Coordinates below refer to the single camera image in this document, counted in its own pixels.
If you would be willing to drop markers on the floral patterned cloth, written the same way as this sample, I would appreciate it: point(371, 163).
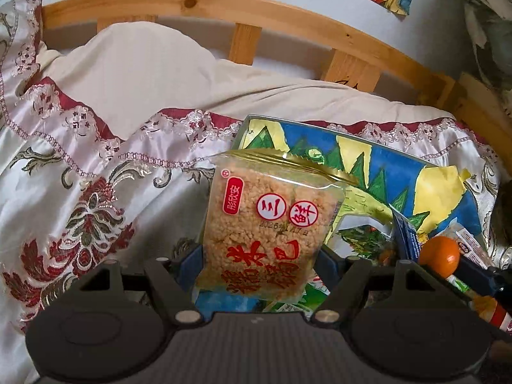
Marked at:
point(488, 28)

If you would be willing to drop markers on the rice cracker packet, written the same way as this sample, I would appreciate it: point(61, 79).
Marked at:
point(260, 224)

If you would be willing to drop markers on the white foil snack packet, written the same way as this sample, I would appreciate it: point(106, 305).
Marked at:
point(476, 254)

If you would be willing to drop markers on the wooden bed headboard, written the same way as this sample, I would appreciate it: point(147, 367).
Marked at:
point(280, 16)

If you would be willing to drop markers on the small orange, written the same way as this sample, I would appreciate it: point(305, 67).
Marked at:
point(438, 256)

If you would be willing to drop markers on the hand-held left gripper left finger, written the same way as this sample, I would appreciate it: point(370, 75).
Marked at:
point(191, 266)

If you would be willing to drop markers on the blue white snack packet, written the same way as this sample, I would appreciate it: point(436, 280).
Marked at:
point(408, 240)

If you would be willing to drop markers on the cream duvet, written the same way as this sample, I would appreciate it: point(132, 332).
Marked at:
point(160, 80)

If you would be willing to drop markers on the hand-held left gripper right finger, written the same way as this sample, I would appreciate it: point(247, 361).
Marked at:
point(326, 264)

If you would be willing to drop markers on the green white snack packet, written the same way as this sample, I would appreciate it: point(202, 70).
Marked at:
point(296, 300)

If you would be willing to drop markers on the green leafy snack packet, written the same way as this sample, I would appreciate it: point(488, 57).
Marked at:
point(364, 242)

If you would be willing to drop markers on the colourful painted tray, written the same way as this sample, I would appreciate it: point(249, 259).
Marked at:
point(400, 160)

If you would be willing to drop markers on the orange red snack stick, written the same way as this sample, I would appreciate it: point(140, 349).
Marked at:
point(496, 314)

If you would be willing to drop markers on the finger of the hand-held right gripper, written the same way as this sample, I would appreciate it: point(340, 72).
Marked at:
point(488, 278)

